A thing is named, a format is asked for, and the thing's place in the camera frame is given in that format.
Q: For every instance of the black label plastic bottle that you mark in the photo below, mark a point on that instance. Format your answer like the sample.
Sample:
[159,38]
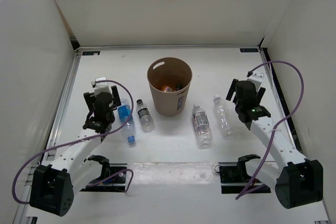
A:
[146,120]

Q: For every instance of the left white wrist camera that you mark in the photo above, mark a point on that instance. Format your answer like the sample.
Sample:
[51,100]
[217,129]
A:
[100,85]

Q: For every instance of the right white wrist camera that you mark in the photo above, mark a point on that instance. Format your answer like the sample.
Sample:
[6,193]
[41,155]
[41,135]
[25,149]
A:
[256,78]

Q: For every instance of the orange item in bin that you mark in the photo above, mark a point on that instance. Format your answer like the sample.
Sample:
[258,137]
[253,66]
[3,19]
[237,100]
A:
[168,89]

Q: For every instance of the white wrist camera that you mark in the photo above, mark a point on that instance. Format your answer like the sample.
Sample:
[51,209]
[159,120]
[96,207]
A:
[256,78]
[100,85]

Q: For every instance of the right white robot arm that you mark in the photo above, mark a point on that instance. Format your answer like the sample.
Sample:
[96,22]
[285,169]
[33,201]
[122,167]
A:
[296,180]

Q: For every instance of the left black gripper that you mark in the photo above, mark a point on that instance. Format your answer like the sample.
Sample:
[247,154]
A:
[89,98]

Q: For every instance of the clear unlabeled plastic bottle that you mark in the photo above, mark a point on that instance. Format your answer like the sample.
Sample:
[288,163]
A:
[223,117]

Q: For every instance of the blue label plastic bottle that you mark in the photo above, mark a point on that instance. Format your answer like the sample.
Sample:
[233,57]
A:
[128,131]

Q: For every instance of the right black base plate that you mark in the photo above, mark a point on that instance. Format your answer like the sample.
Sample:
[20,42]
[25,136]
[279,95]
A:
[231,179]

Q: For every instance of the brown round waste bin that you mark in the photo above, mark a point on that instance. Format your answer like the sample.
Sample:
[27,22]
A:
[172,72]

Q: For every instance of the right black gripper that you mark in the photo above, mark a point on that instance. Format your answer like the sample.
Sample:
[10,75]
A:
[232,90]

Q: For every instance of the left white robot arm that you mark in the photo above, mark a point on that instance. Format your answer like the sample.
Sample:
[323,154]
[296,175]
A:
[55,185]

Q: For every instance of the white label plastic bottle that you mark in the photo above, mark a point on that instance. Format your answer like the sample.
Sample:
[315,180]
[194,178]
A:
[201,126]

